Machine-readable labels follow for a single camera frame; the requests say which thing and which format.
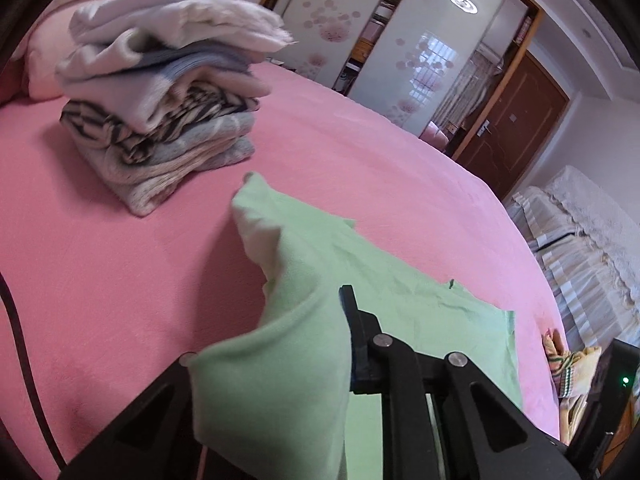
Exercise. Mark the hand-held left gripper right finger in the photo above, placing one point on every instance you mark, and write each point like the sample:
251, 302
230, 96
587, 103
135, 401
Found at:
361, 332

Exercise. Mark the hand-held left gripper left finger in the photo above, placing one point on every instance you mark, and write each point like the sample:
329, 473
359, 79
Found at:
140, 425

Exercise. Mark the light green printed t-shirt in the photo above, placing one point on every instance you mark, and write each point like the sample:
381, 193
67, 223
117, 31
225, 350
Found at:
300, 310

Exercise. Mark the stack of folded clothes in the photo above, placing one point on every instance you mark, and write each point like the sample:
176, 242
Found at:
160, 110

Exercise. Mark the yellow plaid cloth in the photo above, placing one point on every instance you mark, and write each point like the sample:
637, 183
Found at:
570, 375

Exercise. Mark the sofa with striped cover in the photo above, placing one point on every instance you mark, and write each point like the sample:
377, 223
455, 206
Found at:
585, 240

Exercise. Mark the pink bed blanket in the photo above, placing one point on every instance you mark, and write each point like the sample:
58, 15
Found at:
360, 160

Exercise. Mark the pink stool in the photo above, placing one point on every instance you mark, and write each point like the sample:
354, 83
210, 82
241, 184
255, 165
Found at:
434, 136

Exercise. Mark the brown wooden door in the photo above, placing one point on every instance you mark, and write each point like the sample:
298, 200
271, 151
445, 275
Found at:
515, 125

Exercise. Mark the floral sliding door wardrobe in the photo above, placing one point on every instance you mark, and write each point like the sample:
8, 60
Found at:
380, 35

